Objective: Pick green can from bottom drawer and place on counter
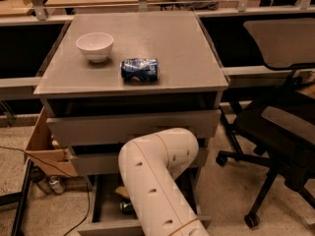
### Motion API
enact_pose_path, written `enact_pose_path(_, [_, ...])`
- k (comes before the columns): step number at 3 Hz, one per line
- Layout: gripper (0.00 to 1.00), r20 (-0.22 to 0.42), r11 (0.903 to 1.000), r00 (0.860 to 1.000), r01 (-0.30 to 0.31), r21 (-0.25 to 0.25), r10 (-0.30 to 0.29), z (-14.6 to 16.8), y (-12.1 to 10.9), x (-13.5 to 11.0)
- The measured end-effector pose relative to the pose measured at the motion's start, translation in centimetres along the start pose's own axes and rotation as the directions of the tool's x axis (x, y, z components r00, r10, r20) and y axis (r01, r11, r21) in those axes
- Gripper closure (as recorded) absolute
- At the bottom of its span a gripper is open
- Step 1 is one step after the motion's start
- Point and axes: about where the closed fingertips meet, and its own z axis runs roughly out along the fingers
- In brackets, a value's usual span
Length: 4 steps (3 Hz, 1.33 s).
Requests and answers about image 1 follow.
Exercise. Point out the green can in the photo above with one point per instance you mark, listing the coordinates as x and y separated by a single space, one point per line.
126 207

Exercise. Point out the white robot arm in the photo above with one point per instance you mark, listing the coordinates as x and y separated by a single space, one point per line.
149 166

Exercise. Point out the grey bottom drawer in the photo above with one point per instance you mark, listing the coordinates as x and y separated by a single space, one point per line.
106 218

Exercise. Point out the grey drawer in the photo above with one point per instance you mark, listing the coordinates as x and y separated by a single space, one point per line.
112 129
106 218
103 159

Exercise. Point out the grey middle drawer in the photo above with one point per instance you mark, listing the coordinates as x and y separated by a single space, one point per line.
103 159

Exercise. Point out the grey top drawer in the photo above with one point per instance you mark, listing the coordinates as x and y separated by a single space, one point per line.
112 129

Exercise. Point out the grey drawer cabinet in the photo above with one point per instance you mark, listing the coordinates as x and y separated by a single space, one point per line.
189 76

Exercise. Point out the blue crushed can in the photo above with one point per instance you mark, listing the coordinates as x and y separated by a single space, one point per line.
139 70

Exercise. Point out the white bottle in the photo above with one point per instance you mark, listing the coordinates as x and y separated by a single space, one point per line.
56 185

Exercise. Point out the dark bottle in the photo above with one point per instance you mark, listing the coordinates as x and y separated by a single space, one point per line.
38 177

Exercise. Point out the cardboard box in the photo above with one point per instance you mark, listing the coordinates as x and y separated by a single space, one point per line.
46 153

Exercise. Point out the black metal stand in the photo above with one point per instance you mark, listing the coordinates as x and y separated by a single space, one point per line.
20 199

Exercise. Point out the white bowl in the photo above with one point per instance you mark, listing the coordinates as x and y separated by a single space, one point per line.
95 46

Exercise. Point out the black office chair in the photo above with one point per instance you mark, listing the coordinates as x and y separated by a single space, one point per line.
281 121

